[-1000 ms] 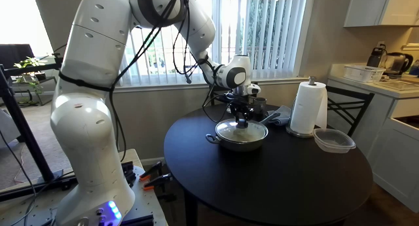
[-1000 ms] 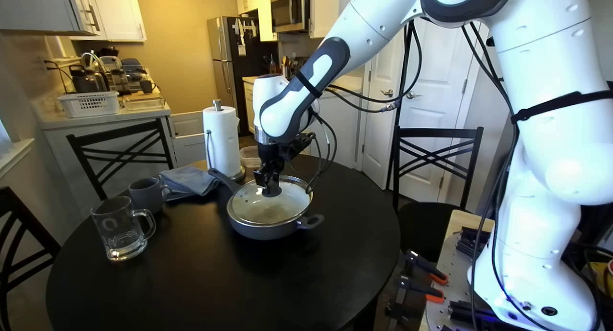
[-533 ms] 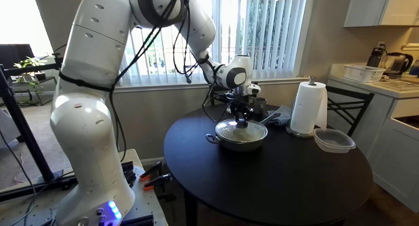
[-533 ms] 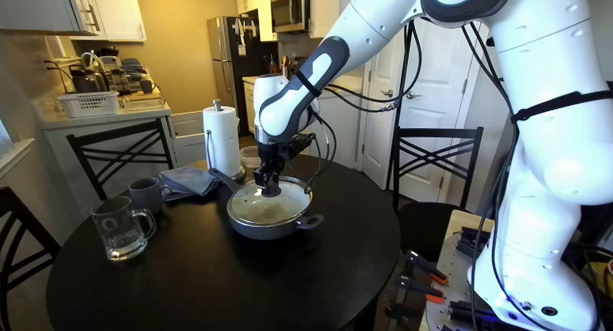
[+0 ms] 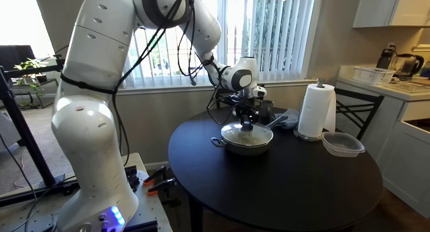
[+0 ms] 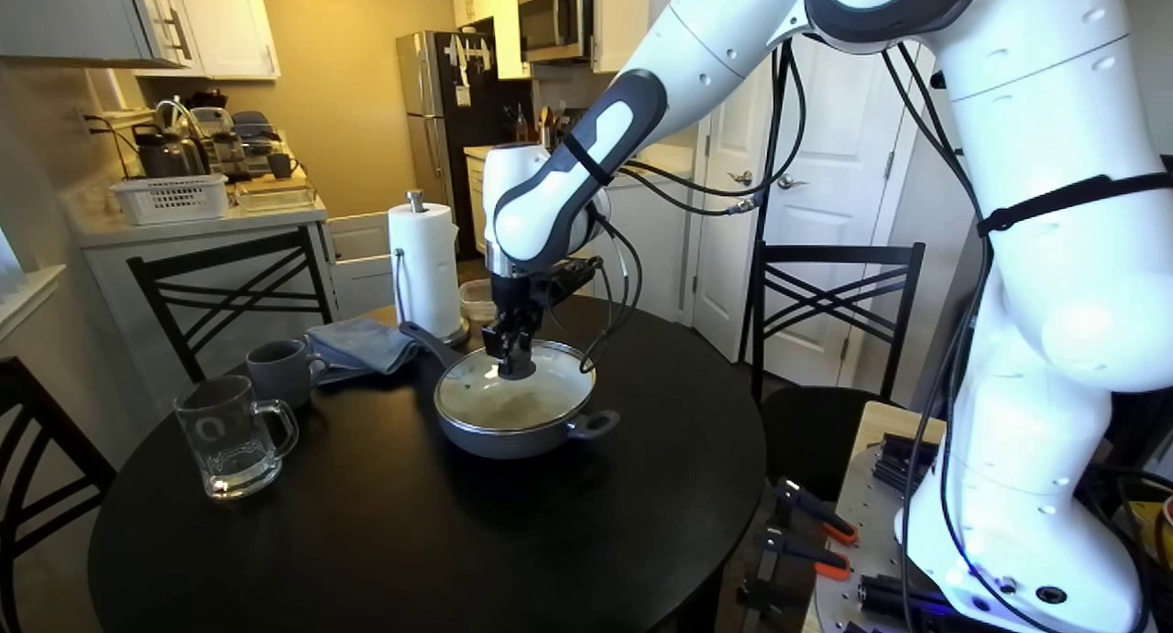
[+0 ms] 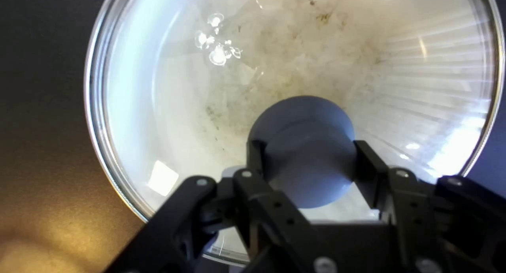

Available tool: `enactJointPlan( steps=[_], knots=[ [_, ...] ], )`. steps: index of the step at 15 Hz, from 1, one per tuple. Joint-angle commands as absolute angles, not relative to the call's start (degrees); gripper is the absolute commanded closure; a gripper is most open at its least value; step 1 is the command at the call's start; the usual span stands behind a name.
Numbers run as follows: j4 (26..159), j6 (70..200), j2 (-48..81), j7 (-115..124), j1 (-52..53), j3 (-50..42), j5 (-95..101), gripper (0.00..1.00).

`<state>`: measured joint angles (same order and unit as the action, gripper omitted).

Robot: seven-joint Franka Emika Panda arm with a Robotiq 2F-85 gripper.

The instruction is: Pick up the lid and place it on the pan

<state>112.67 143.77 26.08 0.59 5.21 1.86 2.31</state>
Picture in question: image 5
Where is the dark mug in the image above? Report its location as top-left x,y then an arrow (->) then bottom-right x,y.
259,100 -> 274,125

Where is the white kitchen counter cabinet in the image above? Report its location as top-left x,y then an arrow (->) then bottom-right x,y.
335,65 -> 430,220

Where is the window with vertical blinds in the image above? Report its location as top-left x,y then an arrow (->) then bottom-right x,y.
119,0 -> 318,90

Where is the black electric kettle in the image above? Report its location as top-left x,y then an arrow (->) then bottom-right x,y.
392,53 -> 425,79

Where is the white plastic basket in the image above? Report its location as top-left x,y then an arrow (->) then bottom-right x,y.
352,66 -> 396,85

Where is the white wall cabinet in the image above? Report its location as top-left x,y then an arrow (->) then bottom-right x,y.
352,0 -> 430,28

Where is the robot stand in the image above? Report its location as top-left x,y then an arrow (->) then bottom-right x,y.
0,153 -> 172,232

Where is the clear tray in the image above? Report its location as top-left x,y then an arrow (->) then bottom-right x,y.
382,80 -> 430,93

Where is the green potted plant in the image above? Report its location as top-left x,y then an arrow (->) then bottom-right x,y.
13,57 -> 50,109

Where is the black clamp with orange tips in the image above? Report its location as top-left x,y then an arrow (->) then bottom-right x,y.
142,165 -> 168,187
147,177 -> 178,196

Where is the black stand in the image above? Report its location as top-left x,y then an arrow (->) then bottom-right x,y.
0,58 -> 80,207

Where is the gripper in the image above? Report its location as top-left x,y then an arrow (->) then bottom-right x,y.
235,98 -> 259,131

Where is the clear plastic container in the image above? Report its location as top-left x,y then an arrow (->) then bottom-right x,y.
320,131 -> 366,158

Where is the grey-blue cloth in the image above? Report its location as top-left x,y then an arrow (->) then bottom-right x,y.
273,108 -> 300,130

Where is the dark pan with handles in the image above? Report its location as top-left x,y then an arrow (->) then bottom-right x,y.
211,116 -> 289,156

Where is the black cable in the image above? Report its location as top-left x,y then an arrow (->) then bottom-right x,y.
0,133 -> 38,232

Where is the glass pan lid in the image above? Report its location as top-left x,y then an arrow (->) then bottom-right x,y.
221,122 -> 274,147

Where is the paper towel roll on holder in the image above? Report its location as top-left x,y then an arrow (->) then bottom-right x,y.
293,78 -> 337,142

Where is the black bottle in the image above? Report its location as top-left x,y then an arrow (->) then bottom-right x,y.
376,48 -> 397,70

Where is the black metal chair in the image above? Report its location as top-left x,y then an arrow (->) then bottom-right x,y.
334,88 -> 385,140

